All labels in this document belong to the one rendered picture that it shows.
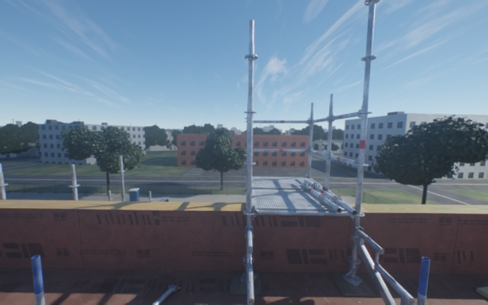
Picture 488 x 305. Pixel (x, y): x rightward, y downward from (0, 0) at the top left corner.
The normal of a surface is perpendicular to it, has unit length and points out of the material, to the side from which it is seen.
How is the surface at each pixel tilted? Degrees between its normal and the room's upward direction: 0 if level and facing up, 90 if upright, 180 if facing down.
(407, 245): 90
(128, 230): 90
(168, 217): 90
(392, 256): 90
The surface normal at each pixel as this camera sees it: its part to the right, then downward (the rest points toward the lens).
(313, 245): 0.00, 0.11
